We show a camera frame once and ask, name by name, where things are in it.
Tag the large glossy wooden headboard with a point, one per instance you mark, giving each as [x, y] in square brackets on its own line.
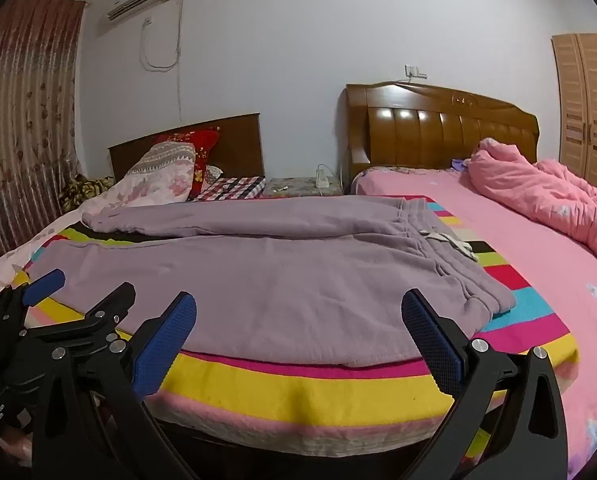
[428, 130]

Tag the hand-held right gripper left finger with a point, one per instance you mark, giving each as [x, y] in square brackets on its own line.
[171, 345]

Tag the purple pants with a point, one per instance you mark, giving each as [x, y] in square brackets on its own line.
[278, 285]

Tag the nightstand with patterned cover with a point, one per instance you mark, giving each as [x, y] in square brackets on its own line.
[293, 186]

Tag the brown patterned blanket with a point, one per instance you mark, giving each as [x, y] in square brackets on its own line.
[83, 190]

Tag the brown floral curtain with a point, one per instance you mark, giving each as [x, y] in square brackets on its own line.
[23, 110]

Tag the light wooden wardrobe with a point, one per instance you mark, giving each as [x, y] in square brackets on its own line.
[593, 110]

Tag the pink bed sheet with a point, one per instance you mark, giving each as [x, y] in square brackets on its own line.
[528, 270]

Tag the red plaid cloth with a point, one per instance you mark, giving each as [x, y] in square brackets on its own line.
[233, 187]

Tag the red embroidered pillow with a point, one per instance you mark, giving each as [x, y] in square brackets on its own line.
[203, 142]

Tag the colourful striped blanket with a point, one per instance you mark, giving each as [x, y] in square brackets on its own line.
[288, 390]

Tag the pink floral pillow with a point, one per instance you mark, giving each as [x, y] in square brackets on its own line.
[163, 157]

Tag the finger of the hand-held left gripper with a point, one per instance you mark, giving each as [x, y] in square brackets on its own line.
[108, 305]
[43, 285]

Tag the plain dark wooden headboard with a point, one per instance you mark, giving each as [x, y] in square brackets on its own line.
[243, 145]

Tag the small purple cloth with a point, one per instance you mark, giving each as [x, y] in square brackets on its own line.
[461, 164]

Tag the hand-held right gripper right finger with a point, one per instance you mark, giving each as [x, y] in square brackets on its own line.
[433, 345]

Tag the white wall socket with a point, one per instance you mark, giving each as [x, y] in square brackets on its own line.
[415, 71]

